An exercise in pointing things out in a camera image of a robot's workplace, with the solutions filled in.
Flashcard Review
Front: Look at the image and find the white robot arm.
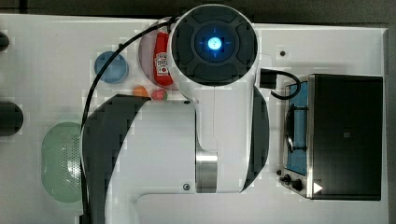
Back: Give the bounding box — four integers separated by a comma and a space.
79, 4, 269, 224

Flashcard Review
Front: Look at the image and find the red toy strawberry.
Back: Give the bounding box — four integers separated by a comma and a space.
151, 90, 167, 101

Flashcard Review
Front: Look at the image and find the red ketchup bottle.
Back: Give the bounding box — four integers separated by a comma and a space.
153, 27, 173, 87

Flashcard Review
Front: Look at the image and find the orange toy fruit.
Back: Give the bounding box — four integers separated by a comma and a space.
133, 86, 149, 97

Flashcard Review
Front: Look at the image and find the grey round plate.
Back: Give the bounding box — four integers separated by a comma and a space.
138, 17, 177, 91

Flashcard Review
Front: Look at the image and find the blue bowl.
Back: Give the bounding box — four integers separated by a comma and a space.
93, 51, 129, 84

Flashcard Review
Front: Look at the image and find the black toaster oven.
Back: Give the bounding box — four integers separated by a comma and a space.
277, 74, 383, 201

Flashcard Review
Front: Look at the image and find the green perforated colander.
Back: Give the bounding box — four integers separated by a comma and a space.
41, 122, 81, 203

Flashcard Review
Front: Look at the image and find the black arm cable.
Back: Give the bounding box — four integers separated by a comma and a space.
79, 16, 181, 224

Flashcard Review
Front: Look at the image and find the black cylinder post upper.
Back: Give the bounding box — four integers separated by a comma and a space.
0, 32, 9, 51

